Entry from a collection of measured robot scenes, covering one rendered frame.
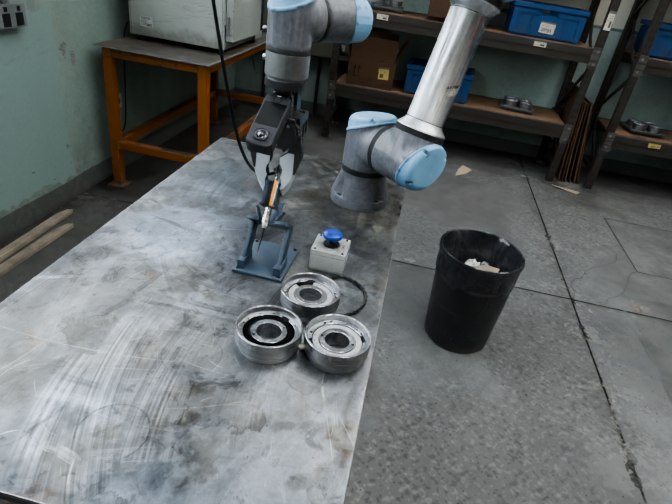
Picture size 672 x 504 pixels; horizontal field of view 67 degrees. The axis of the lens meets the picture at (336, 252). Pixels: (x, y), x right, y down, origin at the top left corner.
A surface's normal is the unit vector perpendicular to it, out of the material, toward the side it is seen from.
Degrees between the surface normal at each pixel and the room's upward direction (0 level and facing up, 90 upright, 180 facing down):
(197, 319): 0
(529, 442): 0
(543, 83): 90
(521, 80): 90
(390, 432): 0
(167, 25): 90
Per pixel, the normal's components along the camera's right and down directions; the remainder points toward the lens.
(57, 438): 0.14, -0.85
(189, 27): -0.18, 0.48
